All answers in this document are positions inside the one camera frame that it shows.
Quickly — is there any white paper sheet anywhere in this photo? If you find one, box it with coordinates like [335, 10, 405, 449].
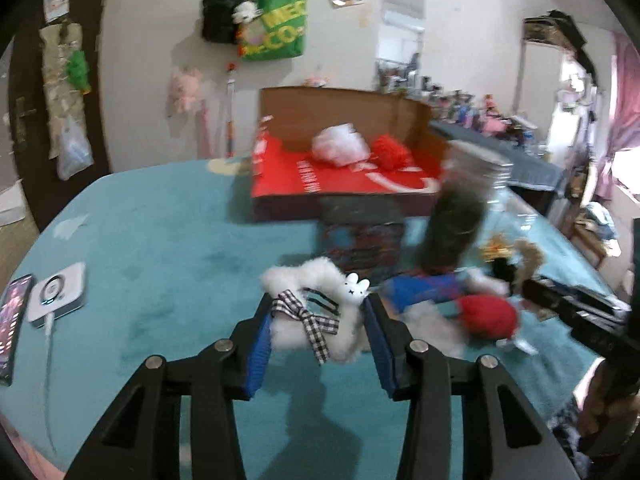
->
[0, 187, 27, 227]

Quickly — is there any dark cloth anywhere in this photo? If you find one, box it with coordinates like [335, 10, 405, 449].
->
[522, 9, 599, 76]

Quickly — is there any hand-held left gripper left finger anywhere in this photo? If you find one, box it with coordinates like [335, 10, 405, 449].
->
[65, 291, 274, 480]

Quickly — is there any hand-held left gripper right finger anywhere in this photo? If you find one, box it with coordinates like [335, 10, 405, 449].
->
[363, 293, 584, 480]

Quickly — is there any red fluffy scrunchie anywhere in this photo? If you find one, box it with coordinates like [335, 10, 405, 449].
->
[457, 294, 537, 356]

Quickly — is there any white charging cable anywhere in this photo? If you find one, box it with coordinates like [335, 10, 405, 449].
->
[42, 314, 60, 456]

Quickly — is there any dark brown door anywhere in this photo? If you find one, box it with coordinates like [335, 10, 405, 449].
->
[0, 0, 113, 198]

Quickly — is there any beige patterned mesh sponge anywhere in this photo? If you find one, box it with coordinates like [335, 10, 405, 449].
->
[515, 239, 546, 281]

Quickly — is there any white fluffy scrunchie checkered bow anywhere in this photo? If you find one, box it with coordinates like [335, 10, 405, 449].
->
[260, 256, 372, 366]

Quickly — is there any blue cloth item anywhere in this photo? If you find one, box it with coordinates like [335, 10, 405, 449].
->
[382, 272, 468, 312]

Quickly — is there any pale pink plush toy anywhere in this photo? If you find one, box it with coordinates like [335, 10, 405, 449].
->
[170, 67, 206, 113]

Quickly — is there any wall mirror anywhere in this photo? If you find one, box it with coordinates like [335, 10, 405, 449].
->
[375, 0, 428, 96]

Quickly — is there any green plush toy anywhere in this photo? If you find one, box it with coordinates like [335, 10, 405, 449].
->
[67, 50, 93, 93]

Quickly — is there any person's right hand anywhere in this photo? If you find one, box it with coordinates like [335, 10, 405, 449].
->
[580, 360, 640, 442]

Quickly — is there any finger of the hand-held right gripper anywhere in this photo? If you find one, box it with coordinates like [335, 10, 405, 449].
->
[492, 256, 527, 295]

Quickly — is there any dark patterned box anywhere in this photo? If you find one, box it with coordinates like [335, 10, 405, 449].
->
[316, 195, 407, 283]

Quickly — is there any pink curtain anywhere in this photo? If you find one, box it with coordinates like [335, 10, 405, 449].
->
[595, 30, 640, 201]

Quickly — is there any red-lined cardboard box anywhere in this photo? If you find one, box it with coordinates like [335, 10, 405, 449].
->
[250, 86, 453, 223]

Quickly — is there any red mesh bath pouf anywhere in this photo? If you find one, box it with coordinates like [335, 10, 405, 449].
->
[370, 134, 416, 170]

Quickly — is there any white power bank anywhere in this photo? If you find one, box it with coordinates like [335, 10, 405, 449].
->
[27, 261, 88, 329]

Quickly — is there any red and white hanging stick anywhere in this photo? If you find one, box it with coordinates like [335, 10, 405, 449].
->
[225, 62, 239, 158]

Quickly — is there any small white plush keychain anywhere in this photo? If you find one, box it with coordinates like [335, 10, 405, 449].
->
[232, 1, 262, 24]

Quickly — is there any beige hanging organiser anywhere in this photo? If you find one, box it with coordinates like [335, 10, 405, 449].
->
[39, 17, 93, 161]

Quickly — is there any white fluffy plush item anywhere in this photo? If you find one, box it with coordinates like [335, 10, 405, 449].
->
[404, 304, 472, 361]

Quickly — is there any black smartphone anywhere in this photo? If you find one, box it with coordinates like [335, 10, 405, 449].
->
[0, 274, 36, 387]

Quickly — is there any row of small figurines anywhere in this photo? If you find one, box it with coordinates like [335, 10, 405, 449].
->
[375, 67, 541, 142]

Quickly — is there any green tote bag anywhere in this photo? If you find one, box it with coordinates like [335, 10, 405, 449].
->
[237, 0, 309, 62]

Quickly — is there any translucent plastic bag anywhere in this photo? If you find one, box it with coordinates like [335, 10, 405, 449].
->
[55, 120, 96, 182]

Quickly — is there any table with dark grey cloth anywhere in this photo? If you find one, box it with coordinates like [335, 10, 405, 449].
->
[430, 120, 566, 196]

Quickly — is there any photo on door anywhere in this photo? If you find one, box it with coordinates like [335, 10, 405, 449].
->
[42, 0, 71, 23]

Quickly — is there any golden glittery ornament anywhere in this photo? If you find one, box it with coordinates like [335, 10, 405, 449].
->
[481, 236, 512, 262]

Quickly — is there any teal blanket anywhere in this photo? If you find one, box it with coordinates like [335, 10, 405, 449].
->
[0, 157, 631, 480]

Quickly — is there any black bag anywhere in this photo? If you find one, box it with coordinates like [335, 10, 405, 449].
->
[201, 0, 251, 45]

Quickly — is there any clear jar with lid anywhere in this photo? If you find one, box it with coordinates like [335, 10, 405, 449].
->
[419, 140, 513, 273]

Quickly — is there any white mesh bath pouf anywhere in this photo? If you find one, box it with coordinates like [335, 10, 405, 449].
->
[312, 124, 372, 167]

